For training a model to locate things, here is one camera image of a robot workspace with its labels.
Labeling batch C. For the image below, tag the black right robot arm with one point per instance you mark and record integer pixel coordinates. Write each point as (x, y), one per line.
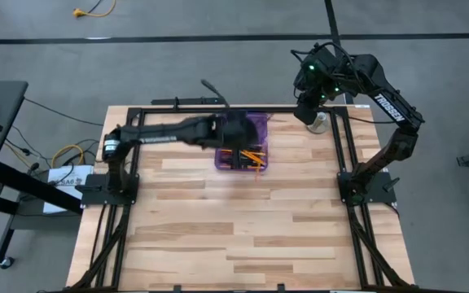
(393, 108)

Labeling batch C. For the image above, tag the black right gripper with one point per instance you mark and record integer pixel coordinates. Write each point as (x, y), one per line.
(320, 77)

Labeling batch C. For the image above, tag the white label box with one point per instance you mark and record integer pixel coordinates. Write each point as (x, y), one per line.
(65, 183)

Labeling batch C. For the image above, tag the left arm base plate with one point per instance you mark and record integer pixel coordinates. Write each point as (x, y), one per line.
(96, 191)

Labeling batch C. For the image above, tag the orange pencil red eraser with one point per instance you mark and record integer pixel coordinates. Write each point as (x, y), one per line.
(257, 173)
(255, 158)
(242, 152)

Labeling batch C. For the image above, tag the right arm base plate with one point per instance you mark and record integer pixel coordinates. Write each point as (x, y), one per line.
(381, 187)

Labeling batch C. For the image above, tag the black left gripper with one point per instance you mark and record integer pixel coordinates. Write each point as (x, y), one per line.
(238, 130)

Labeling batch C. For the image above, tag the purple plastic supply box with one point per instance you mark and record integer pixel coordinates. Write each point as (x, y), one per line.
(219, 164)

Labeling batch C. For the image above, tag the black aluminium table frame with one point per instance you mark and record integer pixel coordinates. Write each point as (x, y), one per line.
(177, 109)

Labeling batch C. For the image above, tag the black mounting bar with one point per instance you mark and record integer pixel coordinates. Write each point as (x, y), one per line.
(185, 100)

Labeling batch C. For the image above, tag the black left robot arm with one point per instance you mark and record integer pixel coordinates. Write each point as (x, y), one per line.
(157, 134)

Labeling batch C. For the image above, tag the black caster wheel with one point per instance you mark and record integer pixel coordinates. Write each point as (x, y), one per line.
(6, 263)

